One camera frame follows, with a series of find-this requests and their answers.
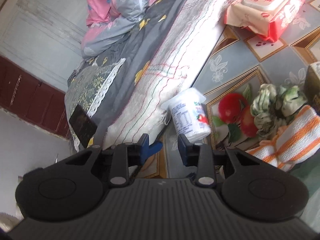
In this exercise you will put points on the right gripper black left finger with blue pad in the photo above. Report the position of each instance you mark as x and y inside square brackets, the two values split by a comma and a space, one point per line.
[128, 159]

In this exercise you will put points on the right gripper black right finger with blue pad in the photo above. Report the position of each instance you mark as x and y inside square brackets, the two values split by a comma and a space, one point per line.
[203, 157]

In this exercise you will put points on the green white cloth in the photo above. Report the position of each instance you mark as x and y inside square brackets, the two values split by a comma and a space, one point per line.
[275, 106]

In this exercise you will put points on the white cylindrical wipes pack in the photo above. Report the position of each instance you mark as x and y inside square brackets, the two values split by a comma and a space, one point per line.
[188, 115]

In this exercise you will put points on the black smartphone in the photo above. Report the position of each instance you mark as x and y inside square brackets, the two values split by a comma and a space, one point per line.
[82, 125]

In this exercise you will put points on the grey lace-trimmed pillow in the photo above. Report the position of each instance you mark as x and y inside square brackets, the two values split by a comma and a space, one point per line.
[97, 89]

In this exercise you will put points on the orange white striped towel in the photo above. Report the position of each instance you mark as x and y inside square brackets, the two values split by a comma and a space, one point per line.
[293, 143]

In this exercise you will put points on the white translucent plastic bag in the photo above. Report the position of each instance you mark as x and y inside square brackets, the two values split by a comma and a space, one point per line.
[308, 173]

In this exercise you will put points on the dark grey patterned bedsheet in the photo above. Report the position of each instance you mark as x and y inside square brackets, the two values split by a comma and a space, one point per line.
[139, 45]

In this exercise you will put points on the white stitched mattress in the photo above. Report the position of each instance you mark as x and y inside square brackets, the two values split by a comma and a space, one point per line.
[174, 68]

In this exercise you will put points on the olive box with barcode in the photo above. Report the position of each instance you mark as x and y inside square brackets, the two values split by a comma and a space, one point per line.
[312, 86]

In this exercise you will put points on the grey panelled door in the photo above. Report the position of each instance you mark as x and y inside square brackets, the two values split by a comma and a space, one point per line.
[43, 37]

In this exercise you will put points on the pink and grey floral quilt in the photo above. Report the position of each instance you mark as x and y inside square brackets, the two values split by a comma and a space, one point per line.
[108, 21]

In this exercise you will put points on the red wet wipes pack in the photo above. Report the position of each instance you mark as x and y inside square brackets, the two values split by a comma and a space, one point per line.
[266, 18]

